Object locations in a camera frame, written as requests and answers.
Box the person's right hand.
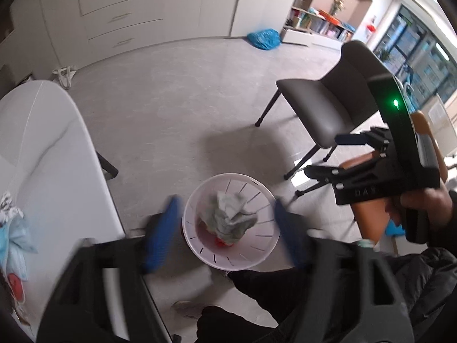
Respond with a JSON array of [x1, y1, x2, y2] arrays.
[[387, 188, 451, 236]]

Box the person's black trousers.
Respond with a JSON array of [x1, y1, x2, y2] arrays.
[[196, 267, 322, 343]]

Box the light blue packet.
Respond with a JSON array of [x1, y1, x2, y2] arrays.
[[0, 214, 38, 283]]

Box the white drawer cabinet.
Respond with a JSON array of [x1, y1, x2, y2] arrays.
[[10, 0, 248, 73]]

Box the black table leg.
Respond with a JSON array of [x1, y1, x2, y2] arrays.
[[96, 151, 119, 179]]

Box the person's black jacket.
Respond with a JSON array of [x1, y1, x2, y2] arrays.
[[371, 246, 457, 343]]

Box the printed white wrapper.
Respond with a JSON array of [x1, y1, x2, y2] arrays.
[[0, 191, 24, 224]]

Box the large window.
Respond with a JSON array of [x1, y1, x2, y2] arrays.
[[371, 3, 457, 106]]

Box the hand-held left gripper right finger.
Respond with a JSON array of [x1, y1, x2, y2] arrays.
[[273, 199, 415, 343]]

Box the grey upholstered chair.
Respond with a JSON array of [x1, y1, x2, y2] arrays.
[[255, 41, 393, 181]]

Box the person's right forearm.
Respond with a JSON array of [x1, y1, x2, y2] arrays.
[[428, 189, 457, 250]]

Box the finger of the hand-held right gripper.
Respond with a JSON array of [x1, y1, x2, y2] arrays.
[[336, 128, 392, 151], [303, 165, 358, 186]]

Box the blue plastic bag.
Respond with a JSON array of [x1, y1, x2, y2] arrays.
[[247, 28, 281, 51]]

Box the red snack packet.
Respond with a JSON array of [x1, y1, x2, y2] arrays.
[[6, 272, 26, 301]]

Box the grey shoe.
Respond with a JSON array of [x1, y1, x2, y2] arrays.
[[173, 300, 205, 319]]

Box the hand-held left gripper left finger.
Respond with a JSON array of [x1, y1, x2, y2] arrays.
[[36, 195, 183, 343]]

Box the crumpled grey-green cloth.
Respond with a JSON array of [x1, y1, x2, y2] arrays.
[[199, 190, 258, 246]]

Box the wooden shelf unit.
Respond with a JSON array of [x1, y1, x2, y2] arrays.
[[281, 0, 374, 49]]

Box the white slotted waste basket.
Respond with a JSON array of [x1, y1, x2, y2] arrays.
[[183, 173, 281, 271]]

